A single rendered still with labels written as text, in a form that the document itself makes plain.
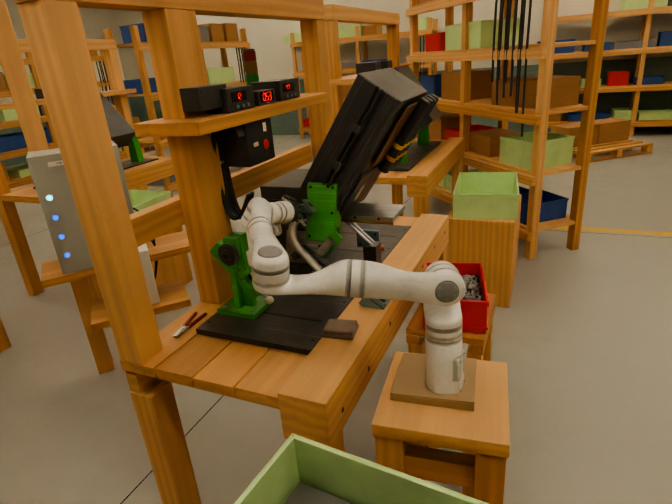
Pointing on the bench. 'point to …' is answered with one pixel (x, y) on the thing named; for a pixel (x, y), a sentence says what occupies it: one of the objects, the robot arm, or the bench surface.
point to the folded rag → (340, 329)
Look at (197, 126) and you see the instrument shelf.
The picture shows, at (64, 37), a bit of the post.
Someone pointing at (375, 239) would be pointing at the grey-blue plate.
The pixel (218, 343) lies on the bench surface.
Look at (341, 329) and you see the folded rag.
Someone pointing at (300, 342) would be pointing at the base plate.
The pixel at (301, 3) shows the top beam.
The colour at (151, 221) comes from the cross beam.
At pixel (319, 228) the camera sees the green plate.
